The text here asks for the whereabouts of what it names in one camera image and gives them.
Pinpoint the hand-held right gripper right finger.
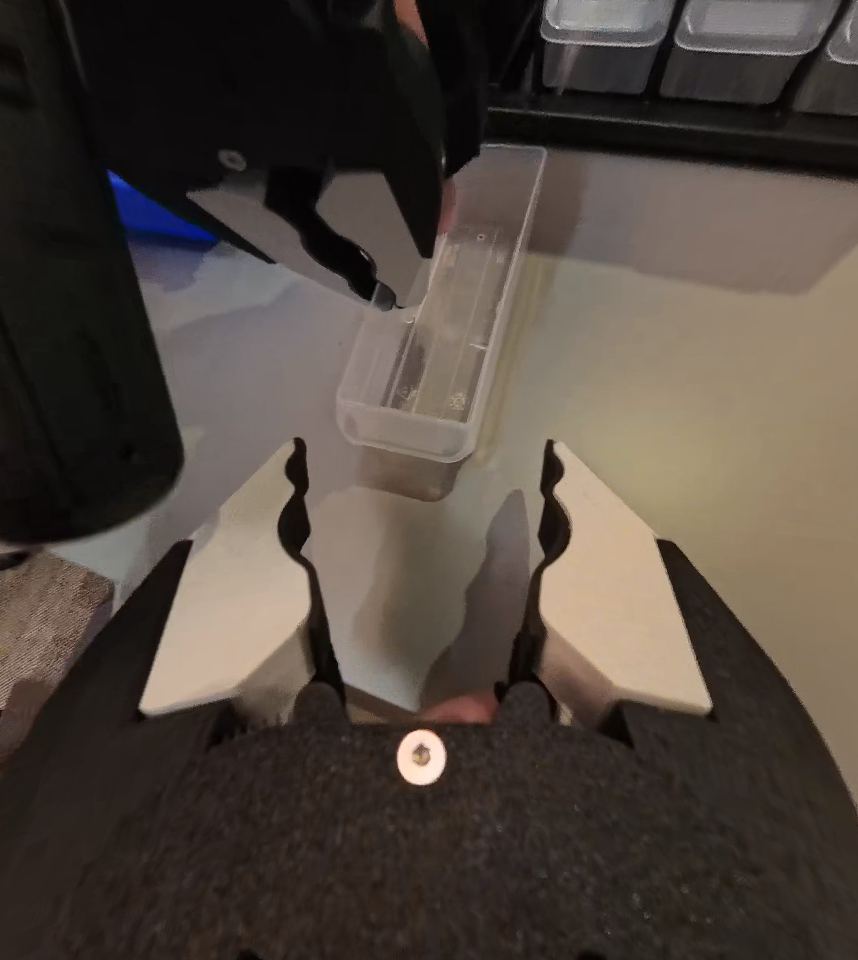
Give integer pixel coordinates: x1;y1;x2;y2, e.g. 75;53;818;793
496;438;715;725

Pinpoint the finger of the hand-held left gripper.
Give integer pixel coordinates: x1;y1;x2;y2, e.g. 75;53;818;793
187;169;401;312
380;142;450;261

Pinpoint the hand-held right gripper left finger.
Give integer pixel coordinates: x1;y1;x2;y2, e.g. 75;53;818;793
138;438;347;725

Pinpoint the blue plastic bin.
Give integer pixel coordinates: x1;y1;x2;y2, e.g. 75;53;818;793
106;171;220;245

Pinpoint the black drawer cabinet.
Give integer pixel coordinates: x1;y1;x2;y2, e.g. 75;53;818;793
485;0;858;179

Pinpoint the set of clear cabinet drawers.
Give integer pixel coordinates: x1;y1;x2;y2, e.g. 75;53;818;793
660;0;858;121

